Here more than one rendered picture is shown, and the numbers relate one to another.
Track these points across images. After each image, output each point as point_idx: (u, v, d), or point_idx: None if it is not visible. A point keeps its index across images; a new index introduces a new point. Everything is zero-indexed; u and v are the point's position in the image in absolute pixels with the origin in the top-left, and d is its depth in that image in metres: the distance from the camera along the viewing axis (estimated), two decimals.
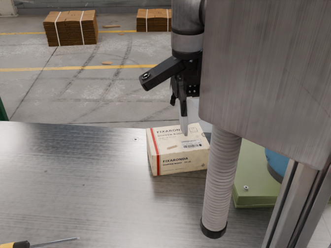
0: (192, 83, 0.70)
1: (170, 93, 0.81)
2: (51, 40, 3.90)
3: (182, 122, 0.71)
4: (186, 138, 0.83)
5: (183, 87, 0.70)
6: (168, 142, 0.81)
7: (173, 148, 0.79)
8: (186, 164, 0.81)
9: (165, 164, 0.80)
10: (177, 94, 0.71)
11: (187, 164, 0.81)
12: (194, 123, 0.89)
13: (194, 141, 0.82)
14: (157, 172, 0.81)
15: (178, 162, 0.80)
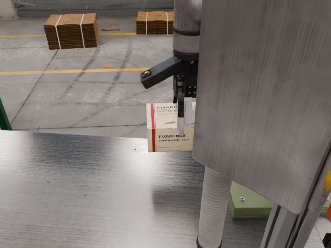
0: (192, 84, 0.70)
1: (173, 94, 0.81)
2: (51, 43, 3.93)
3: (179, 123, 0.72)
4: None
5: (182, 87, 0.70)
6: (167, 118, 0.77)
7: (171, 124, 0.75)
8: (184, 141, 0.76)
9: (161, 140, 0.76)
10: (176, 94, 0.71)
11: (184, 142, 0.77)
12: None
13: None
14: (153, 148, 0.77)
15: (175, 139, 0.76)
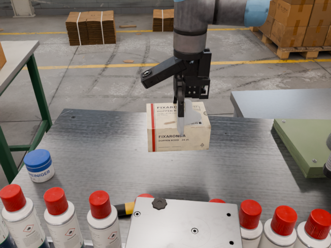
0: (192, 84, 0.70)
1: (173, 94, 0.81)
2: (72, 40, 4.04)
3: (179, 123, 0.72)
4: None
5: (182, 87, 0.70)
6: (167, 118, 0.77)
7: (171, 124, 0.75)
8: (184, 141, 0.76)
9: (161, 140, 0.76)
10: (176, 94, 0.71)
11: (184, 142, 0.77)
12: (198, 102, 0.84)
13: None
14: (153, 148, 0.77)
15: (175, 139, 0.76)
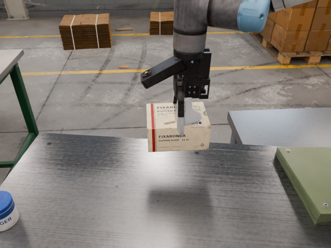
0: (192, 84, 0.70)
1: (173, 94, 0.81)
2: (66, 44, 3.91)
3: (179, 123, 0.72)
4: None
5: (182, 87, 0.70)
6: (167, 118, 0.77)
7: (171, 124, 0.75)
8: (184, 141, 0.76)
9: (161, 140, 0.76)
10: (176, 94, 0.71)
11: (184, 142, 0.77)
12: (198, 102, 0.84)
13: None
14: (153, 148, 0.77)
15: (175, 139, 0.76)
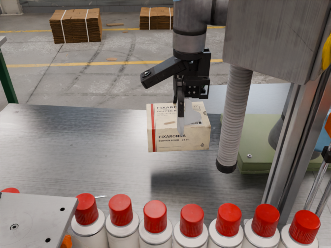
0: (191, 84, 0.70)
1: (173, 94, 0.81)
2: (57, 37, 4.01)
3: (179, 123, 0.72)
4: None
5: (182, 87, 0.70)
6: (167, 118, 0.77)
7: (171, 124, 0.75)
8: (184, 141, 0.76)
9: (161, 140, 0.76)
10: (175, 94, 0.71)
11: (184, 142, 0.77)
12: (198, 102, 0.84)
13: None
14: (153, 148, 0.77)
15: (175, 139, 0.76)
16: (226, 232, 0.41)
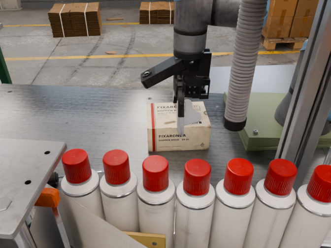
0: (192, 84, 0.70)
1: (173, 94, 0.81)
2: (55, 31, 3.96)
3: (179, 123, 0.72)
4: None
5: (182, 87, 0.70)
6: (167, 117, 0.77)
7: (171, 123, 0.75)
8: (184, 141, 0.76)
9: (161, 139, 0.76)
10: (176, 94, 0.71)
11: (184, 142, 0.76)
12: (198, 102, 0.84)
13: None
14: (153, 147, 0.77)
15: (175, 139, 0.76)
16: (236, 189, 0.36)
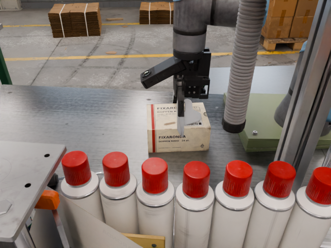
0: (191, 84, 0.70)
1: (173, 92, 0.81)
2: (55, 31, 3.96)
3: (179, 122, 0.71)
4: None
5: (182, 87, 0.70)
6: (167, 119, 0.77)
7: (171, 125, 0.75)
8: (184, 142, 0.76)
9: (161, 140, 0.76)
10: (175, 94, 0.71)
11: (184, 143, 0.77)
12: (198, 103, 0.84)
13: None
14: (153, 149, 0.77)
15: (175, 140, 0.76)
16: (235, 191, 0.36)
